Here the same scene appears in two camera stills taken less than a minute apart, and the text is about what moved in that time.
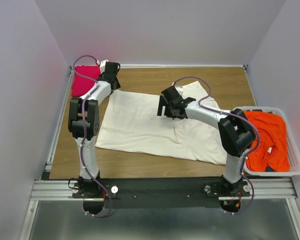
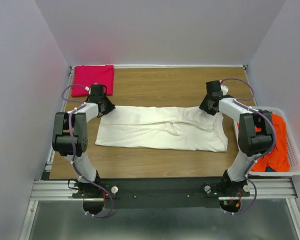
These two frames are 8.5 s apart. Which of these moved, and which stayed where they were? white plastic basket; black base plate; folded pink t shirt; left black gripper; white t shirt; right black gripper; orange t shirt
Moved: left black gripper; right black gripper; white t shirt
Stayed: black base plate; white plastic basket; folded pink t shirt; orange t shirt
